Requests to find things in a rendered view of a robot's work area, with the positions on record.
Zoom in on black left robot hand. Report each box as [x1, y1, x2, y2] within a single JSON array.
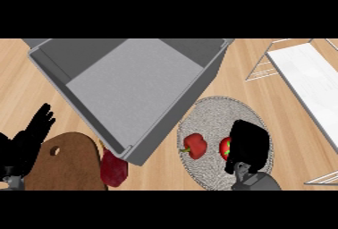
[[0, 103, 56, 179]]

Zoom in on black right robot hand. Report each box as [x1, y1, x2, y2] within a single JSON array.
[[223, 119, 270, 175]]

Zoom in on red tomato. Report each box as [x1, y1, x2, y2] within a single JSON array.
[[218, 136, 232, 162]]

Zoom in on round grey woven placemat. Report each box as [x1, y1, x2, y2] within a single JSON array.
[[175, 95, 274, 191]]

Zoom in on red bell pepper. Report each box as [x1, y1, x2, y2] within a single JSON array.
[[178, 132, 208, 160]]

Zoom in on brown wooden cutting board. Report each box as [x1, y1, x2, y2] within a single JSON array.
[[23, 131, 108, 191]]

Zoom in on dark red vegetable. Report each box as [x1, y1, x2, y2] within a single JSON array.
[[99, 148, 130, 188]]

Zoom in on large grey open drawer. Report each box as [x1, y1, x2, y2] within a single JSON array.
[[20, 38, 236, 167]]

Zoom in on white wire tiered shelf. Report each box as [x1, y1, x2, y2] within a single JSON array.
[[243, 38, 338, 186]]

